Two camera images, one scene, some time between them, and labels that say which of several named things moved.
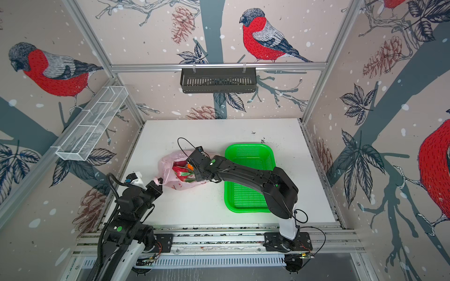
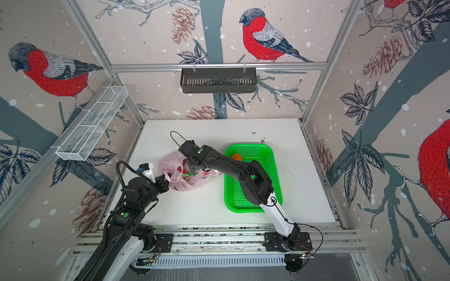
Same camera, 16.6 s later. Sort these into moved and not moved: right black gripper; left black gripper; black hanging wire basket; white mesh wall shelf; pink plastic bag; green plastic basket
Moved: right black gripper; pink plastic bag
Not moved: black hanging wire basket; green plastic basket; left black gripper; white mesh wall shelf
